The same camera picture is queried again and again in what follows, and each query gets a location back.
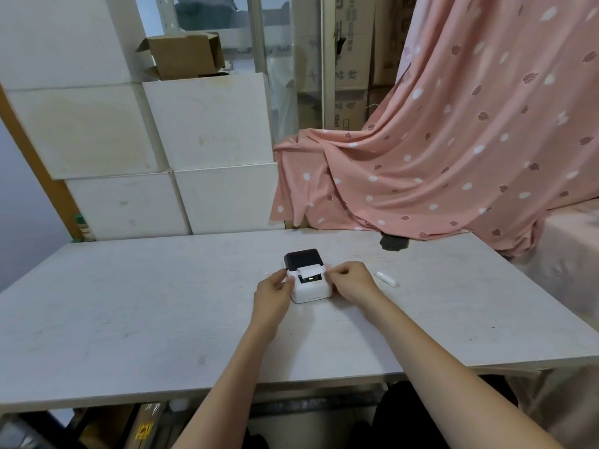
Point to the open brown cardboard box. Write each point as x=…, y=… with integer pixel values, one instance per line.
x=185, y=53

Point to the pink dotted cloth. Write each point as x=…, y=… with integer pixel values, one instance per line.
x=444, y=149

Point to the white metal frame post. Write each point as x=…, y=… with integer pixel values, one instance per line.
x=257, y=42

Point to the white mini printer black lid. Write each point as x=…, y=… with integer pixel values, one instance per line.
x=309, y=287

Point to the person's right thumb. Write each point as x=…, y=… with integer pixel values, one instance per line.
x=335, y=281

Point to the person's left hand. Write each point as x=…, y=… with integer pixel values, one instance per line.
x=269, y=306

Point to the small white tube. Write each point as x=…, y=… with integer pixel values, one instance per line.
x=386, y=279

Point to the orange wooden plank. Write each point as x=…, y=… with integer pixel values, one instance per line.
x=40, y=168

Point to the stack of printed cardboard boxes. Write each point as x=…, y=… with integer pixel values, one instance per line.
x=351, y=56

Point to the person's black trousers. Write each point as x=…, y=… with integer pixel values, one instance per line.
x=421, y=416

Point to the person's left forearm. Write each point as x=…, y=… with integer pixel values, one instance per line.
x=224, y=392

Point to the green capped bottle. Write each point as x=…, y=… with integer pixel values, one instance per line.
x=85, y=227

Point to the person's right hand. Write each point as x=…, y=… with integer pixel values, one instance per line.
x=358, y=285

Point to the cardboard box yellow label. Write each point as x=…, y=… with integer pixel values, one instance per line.
x=145, y=427

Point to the person's left thumb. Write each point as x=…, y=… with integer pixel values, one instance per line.
x=289, y=285

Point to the person's right forearm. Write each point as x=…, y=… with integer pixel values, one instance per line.
x=449, y=374

